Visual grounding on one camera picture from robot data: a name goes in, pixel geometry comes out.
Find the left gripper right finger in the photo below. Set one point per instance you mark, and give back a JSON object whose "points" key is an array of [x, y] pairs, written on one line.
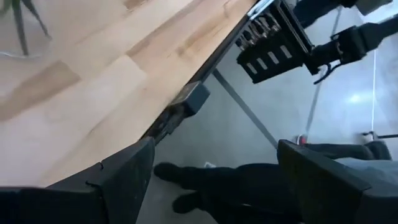
{"points": [[326, 193]]}

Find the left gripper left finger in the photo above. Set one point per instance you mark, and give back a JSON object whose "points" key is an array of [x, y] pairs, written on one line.
{"points": [[124, 186]]}

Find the person's leg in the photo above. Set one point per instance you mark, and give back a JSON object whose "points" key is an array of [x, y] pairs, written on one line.
{"points": [[255, 186], [342, 151]]}

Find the person's shoe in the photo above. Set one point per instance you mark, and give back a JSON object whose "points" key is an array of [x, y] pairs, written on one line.
{"points": [[186, 203], [174, 174]]}

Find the small red floor object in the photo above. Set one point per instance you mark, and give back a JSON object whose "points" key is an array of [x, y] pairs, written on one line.
{"points": [[300, 139]]}

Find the clear glass vase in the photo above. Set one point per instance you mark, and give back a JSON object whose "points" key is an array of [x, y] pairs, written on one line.
{"points": [[9, 37]]}

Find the grey table-edge camera block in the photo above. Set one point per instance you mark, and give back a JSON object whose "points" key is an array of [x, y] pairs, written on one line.
{"points": [[191, 98]]}

